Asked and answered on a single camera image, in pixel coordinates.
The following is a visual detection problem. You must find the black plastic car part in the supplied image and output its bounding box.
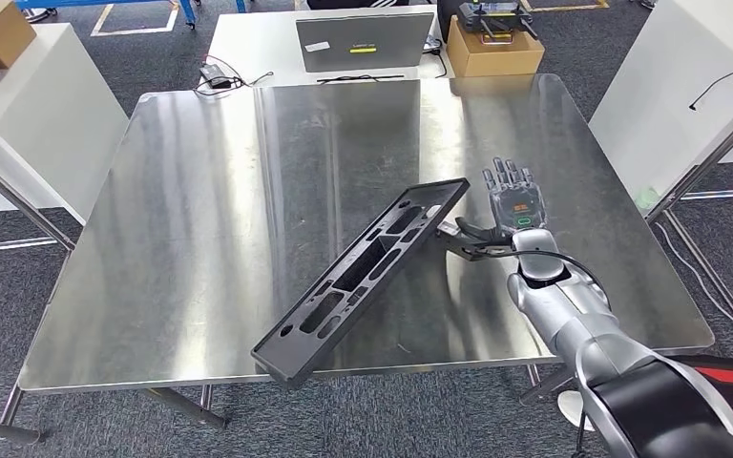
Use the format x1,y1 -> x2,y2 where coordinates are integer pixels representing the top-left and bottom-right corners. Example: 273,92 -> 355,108
250,177 -> 471,390

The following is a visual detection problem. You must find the steel workbench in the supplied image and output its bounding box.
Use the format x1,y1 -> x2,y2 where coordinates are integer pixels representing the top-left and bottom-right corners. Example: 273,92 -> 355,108
0,73 -> 717,444

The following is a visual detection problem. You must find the grey laptop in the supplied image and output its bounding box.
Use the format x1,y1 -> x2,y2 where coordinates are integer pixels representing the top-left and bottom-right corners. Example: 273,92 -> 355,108
295,10 -> 436,73

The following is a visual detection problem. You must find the black power adapter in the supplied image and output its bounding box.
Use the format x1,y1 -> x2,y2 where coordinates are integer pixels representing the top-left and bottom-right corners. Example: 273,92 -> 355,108
199,63 -> 234,90

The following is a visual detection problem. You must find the white desk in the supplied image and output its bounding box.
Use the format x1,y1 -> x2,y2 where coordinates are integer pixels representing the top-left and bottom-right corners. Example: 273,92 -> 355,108
204,5 -> 456,90

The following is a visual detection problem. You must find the black case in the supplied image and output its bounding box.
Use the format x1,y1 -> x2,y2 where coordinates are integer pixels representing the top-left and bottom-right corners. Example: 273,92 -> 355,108
435,0 -> 463,42

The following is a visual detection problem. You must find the black remote controller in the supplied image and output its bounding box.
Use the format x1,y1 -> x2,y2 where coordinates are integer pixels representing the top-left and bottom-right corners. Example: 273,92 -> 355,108
456,0 -> 539,40

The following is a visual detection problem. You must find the pale green tape piece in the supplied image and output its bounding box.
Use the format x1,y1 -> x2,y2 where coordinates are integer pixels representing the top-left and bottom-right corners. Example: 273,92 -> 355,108
633,184 -> 660,213

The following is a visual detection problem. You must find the white floor tape square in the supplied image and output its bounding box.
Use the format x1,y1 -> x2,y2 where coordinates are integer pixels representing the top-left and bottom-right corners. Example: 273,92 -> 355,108
90,3 -> 181,38

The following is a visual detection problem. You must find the white panel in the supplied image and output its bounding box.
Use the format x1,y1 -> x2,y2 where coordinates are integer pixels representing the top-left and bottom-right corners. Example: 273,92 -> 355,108
0,24 -> 131,225
587,0 -> 733,203

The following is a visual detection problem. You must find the thin black cable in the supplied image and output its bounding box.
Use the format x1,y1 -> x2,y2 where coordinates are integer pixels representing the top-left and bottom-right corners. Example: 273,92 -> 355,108
315,73 -> 406,85

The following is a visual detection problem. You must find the black adapter cable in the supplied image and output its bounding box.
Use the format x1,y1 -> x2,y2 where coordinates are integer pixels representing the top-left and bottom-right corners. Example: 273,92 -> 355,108
192,53 -> 276,97

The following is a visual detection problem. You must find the white floor cable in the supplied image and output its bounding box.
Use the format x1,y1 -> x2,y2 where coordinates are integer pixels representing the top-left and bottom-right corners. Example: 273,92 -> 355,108
654,220 -> 733,362

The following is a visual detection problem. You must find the blue metal frame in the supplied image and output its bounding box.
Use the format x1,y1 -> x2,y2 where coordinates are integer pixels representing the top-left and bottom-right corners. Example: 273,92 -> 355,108
15,0 -> 247,31

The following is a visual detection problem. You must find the steel table frame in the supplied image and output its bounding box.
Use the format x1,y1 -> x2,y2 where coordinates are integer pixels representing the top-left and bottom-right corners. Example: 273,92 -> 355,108
644,59 -> 733,362

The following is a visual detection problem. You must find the thin dark cable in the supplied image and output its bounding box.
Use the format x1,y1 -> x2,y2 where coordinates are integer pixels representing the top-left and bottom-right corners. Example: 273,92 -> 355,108
688,57 -> 733,112

